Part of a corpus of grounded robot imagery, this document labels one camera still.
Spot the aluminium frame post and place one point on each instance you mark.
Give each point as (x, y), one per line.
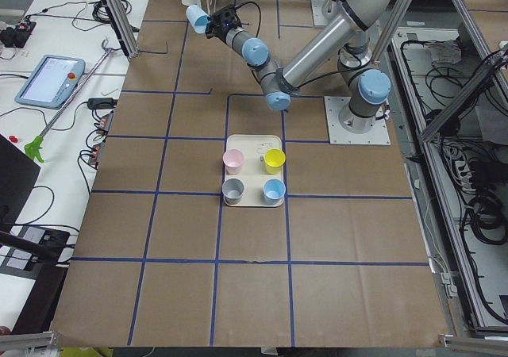
(122, 28)

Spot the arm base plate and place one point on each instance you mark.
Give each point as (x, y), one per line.
(345, 128)
(323, 11)

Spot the yellow cup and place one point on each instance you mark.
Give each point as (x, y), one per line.
(274, 159)

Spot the teach pendant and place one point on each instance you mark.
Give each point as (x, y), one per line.
(52, 82)

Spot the cream serving tray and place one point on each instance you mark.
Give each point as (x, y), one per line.
(253, 173)

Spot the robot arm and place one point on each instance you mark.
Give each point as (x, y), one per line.
(348, 20)

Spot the grey cup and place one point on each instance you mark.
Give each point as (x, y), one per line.
(232, 191)

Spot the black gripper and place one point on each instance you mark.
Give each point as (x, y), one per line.
(221, 32)

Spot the black power adapter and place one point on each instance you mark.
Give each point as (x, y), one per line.
(101, 103)

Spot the reacher grabber tool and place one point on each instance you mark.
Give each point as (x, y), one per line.
(32, 149)

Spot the pink cup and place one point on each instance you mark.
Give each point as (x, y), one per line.
(233, 159)

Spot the light blue cup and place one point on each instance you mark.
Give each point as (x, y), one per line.
(274, 191)
(198, 18)

